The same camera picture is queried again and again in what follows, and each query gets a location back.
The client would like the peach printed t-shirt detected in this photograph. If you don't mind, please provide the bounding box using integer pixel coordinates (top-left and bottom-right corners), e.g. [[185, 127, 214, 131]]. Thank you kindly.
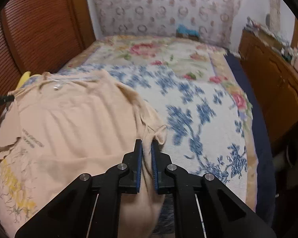
[[0, 70, 167, 237]]

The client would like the yellow plush toy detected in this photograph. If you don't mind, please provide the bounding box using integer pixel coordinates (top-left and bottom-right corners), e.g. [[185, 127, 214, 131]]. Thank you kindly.
[[15, 71, 40, 90]]

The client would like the navy blue bed sheet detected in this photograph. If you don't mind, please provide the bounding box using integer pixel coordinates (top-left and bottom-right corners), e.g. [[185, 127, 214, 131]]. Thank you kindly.
[[225, 52, 276, 226]]

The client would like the blue floral white blanket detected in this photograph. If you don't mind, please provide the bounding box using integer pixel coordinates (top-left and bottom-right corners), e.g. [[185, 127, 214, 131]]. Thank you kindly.
[[18, 64, 249, 209]]

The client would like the brown louvered wardrobe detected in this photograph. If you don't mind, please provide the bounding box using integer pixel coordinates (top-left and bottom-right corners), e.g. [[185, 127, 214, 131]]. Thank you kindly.
[[0, 0, 96, 119]]

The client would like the wooden sideboard cabinet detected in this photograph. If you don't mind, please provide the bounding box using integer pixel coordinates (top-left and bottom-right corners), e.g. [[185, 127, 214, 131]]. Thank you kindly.
[[238, 30, 298, 143]]

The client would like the pink floral bedspread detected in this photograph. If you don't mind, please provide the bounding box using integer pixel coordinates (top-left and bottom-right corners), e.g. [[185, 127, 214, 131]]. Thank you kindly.
[[60, 36, 258, 209]]

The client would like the blue item on box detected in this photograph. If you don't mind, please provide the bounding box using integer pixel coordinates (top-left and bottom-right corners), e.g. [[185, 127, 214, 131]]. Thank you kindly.
[[176, 25, 200, 41]]

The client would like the circle patterned curtain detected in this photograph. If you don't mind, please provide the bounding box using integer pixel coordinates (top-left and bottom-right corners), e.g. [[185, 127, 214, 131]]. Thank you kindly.
[[94, 0, 242, 47]]

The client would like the beige tied drape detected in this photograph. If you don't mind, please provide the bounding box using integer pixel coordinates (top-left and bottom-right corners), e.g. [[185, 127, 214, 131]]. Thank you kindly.
[[269, 0, 281, 33]]

